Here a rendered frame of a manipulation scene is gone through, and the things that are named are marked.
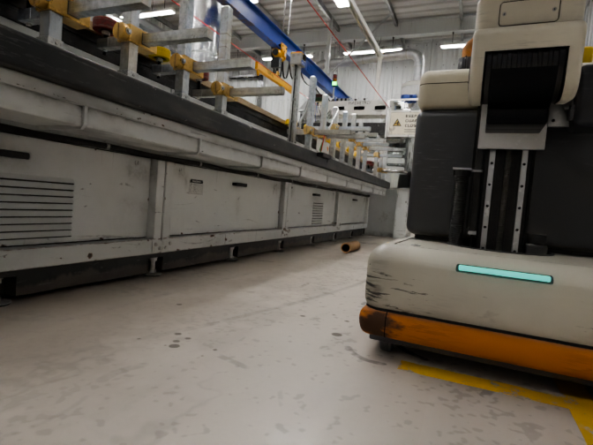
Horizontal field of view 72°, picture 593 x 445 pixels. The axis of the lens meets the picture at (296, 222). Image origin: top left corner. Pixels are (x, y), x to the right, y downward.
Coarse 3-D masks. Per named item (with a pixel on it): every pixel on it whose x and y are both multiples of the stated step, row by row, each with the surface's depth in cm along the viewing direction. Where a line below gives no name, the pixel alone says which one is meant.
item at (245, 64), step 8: (160, 64) 154; (168, 64) 153; (200, 64) 147; (208, 64) 146; (216, 64) 144; (224, 64) 143; (232, 64) 142; (240, 64) 140; (248, 64) 139; (152, 72) 156; (160, 72) 155; (168, 72) 154; (200, 72) 150
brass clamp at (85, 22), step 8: (32, 0) 97; (40, 0) 96; (48, 0) 97; (56, 0) 99; (64, 0) 101; (72, 0) 103; (40, 8) 98; (48, 8) 98; (56, 8) 100; (64, 8) 101; (64, 16) 102; (72, 16) 104; (72, 24) 106; (80, 24) 106; (88, 24) 108
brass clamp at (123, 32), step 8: (120, 24) 119; (128, 24) 121; (120, 32) 119; (128, 32) 120; (136, 32) 123; (144, 32) 126; (120, 40) 121; (128, 40) 121; (136, 40) 123; (144, 48) 126; (152, 48) 129
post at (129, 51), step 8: (128, 16) 122; (136, 16) 123; (136, 24) 123; (128, 48) 122; (136, 48) 124; (120, 56) 123; (128, 56) 122; (136, 56) 125; (120, 64) 123; (128, 64) 122; (136, 64) 125; (136, 72) 125
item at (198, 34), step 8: (160, 32) 122; (168, 32) 121; (176, 32) 120; (184, 32) 119; (192, 32) 118; (200, 32) 117; (208, 32) 116; (104, 40) 131; (112, 40) 130; (144, 40) 125; (152, 40) 124; (160, 40) 122; (168, 40) 121; (176, 40) 120; (184, 40) 120; (192, 40) 119; (200, 40) 119; (208, 40) 118; (104, 48) 132; (112, 48) 132; (120, 48) 131
